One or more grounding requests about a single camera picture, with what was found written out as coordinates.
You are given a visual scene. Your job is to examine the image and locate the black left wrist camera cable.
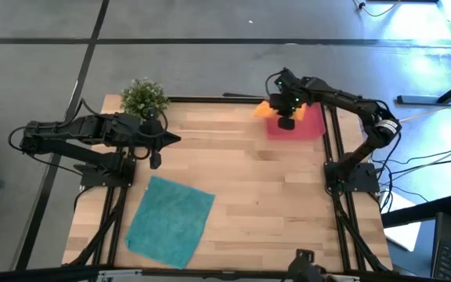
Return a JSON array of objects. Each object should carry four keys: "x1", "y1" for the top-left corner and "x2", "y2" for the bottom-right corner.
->
[{"x1": 141, "y1": 105, "x2": 170, "y2": 161}]

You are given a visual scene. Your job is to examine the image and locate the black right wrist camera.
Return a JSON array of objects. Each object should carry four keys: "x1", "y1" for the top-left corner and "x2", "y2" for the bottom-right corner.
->
[{"x1": 277, "y1": 116, "x2": 296, "y2": 132}]

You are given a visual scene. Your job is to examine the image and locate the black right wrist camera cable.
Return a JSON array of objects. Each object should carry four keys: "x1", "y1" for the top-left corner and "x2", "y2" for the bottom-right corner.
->
[{"x1": 264, "y1": 70, "x2": 289, "y2": 97}]

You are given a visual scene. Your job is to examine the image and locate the thin black bar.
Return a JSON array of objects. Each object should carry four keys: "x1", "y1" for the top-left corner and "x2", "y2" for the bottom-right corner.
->
[{"x1": 222, "y1": 92, "x2": 269, "y2": 99}]

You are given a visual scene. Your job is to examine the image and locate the black power cable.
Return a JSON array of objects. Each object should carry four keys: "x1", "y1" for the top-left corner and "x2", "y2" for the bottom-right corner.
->
[{"x1": 377, "y1": 145, "x2": 451, "y2": 165}]

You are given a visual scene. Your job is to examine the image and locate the pale yellow extension cord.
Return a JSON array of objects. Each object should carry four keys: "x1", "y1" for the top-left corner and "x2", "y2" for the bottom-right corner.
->
[{"x1": 399, "y1": 96, "x2": 451, "y2": 123}]

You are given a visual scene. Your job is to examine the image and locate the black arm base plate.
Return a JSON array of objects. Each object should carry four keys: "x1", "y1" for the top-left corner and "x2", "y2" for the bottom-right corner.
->
[
  {"x1": 79, "y1": 156, "x2": 136, "y2": 188},
  {"x1": 324, "y1": 162, "x2": 381, "y2": 193}
]

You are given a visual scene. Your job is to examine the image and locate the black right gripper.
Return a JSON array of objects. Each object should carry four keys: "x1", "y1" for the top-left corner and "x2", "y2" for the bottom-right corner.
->
[{"x1": 268, "y1": 68, "x2": 308, "y2": 118}]

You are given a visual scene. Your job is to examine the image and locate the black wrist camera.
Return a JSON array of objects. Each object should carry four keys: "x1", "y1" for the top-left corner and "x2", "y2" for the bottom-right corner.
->
[
  {"x1": 277, "y1": 116, "x2": 296, "y2": 132},
  {"x1": 149, "y1": 150, "x2": 164, "y2": 171}
]

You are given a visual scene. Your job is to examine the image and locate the pink plastic basket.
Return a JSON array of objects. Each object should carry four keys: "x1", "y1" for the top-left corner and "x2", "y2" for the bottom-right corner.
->
[{"x1": 264, "y1": 102, "x2": 327, "y2": 141}]

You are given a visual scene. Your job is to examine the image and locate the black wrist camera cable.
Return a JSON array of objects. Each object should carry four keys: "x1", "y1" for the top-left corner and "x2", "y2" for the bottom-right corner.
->
[
  {"x1": 264, "y1": 70, "x2": 289, "y2": 97},
  {"x1": 141, "y1": 105, "x2": 170, "y2": 161}
]

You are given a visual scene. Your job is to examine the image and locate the orange microfiber towel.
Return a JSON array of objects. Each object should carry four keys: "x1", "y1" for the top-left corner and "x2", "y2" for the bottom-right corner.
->
[{"x1": 254, "y1": 100, "x2": 308, "y2": 122}]

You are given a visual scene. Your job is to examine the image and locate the black desk leg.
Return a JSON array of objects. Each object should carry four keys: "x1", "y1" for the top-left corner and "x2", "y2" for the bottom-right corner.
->
[{"x1": 396, "y1": 72, "x2": 451, "y2": 106}]

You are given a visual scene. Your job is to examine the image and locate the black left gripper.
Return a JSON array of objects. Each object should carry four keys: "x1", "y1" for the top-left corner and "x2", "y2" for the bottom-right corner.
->
[{"x1": 138, "y1": 110, "x2": 182, "y2": 157}]

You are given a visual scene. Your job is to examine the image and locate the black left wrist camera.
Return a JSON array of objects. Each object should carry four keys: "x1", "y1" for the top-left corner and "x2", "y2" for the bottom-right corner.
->
[{"x1": 149, "y1": 150, "x2": 164, "y2": 171}]

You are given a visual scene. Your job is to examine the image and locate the green potted plant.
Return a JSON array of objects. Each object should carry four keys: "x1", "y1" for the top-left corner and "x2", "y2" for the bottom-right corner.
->
[{"x1": 120, "y1": 78, "x2": 171, "y2": 121}]

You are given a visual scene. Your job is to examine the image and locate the white paper sheet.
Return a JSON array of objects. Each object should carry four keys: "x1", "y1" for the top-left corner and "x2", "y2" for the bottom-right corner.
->
[{"x1": 380, "y1": 190, "x2": 422, "y2": 252}]

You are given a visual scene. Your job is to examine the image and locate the teal microfiber towel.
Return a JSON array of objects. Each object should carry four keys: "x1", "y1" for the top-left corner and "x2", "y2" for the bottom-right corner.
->
[{"x1": 124, "y1": 175, "x2": 216, "y2": 270}]

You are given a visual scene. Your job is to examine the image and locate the black aluminium frame rail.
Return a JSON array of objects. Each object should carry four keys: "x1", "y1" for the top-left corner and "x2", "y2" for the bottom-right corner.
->
[
  {"x1": 166, "y1": 96, "x2": 266, "y2": 104},
  {"x1": 68, "y1": 111, "x2": 143, "y2": 271},
  {"x1": 321, "y1": 98, "x2": 393, "y2": 273}
]

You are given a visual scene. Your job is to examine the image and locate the pale cable with black plug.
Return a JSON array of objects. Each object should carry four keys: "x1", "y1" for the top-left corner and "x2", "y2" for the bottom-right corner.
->
[{"x1": 352, "y1": 0, "x2": 402, "y2": 19}]

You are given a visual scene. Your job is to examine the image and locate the black desk foot beam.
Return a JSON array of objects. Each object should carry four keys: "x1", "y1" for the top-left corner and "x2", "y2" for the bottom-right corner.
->
[{"x1": 381, "y1": 194, "x2": 451, "y2": 229}]

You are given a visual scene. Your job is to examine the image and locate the black frame bar silver brackets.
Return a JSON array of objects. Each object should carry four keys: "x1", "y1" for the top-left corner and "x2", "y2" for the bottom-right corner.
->
[{"x1": 0, "y1": 265, "x2": 451, "y2": 282}]

